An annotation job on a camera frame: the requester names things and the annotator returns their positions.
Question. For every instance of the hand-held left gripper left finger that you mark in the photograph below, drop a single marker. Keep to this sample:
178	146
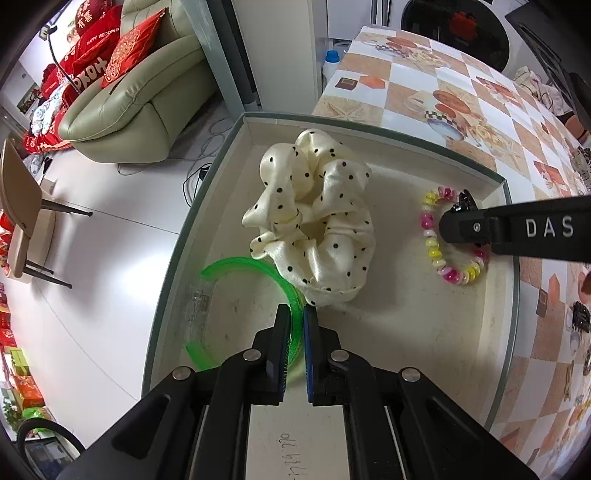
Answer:
277	350

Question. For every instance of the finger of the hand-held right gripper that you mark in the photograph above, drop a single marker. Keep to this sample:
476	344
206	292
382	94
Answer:
531	228

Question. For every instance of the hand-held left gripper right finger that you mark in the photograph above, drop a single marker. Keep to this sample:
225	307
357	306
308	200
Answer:
308	350

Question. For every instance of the small black claw clip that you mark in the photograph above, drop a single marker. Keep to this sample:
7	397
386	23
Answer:
465	199

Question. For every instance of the cream shallow tray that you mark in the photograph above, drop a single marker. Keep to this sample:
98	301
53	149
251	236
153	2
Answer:
392	323

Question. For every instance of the green plastic headband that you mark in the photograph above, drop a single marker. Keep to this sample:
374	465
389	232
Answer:
231	263

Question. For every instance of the heap of hair accessories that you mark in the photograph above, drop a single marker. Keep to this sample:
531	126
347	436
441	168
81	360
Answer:
582	161

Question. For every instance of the clear hair clip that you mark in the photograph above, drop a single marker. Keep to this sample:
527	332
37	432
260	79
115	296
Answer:
202	302

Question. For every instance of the large black claw clip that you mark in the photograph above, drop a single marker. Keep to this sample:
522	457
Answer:
582	318

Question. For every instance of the cream polka dot scrunchie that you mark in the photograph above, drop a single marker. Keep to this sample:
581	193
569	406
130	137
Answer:
332	249

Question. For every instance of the checkered printed tablecloth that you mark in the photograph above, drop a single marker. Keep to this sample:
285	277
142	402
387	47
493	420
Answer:
508	120

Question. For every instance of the black and orange object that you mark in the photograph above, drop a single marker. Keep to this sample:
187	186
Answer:
575	123

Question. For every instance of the white cloth bag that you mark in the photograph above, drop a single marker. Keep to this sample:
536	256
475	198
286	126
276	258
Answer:
528	78

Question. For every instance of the white washing machine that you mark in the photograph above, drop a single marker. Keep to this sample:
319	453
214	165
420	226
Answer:
457	27

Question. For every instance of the black curved bar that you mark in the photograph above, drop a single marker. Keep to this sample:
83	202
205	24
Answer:
41	423

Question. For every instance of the white bottle blue cap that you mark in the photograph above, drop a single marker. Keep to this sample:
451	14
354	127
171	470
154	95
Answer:
330	69

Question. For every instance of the stack of colourful boxes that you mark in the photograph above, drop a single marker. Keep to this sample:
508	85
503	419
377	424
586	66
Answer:
23	387

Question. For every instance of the white refrigerator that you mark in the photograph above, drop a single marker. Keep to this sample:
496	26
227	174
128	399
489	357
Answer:
351	11

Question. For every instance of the beige leather sofa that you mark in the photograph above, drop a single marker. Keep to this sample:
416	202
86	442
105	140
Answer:
138	101

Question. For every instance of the beige chair black legs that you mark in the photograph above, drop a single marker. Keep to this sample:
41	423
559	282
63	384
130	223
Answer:
18	184

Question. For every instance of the red cushion white letters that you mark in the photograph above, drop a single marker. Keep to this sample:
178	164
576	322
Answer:
85	78

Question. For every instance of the red cushion round pattern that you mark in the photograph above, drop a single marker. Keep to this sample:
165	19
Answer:
129	50

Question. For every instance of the dark red cushion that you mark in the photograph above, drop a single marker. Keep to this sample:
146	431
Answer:
92	41

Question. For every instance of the red cushions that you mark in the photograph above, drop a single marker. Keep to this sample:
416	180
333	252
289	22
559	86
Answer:
50	30

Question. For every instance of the grey door frame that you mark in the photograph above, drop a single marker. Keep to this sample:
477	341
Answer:
231	55

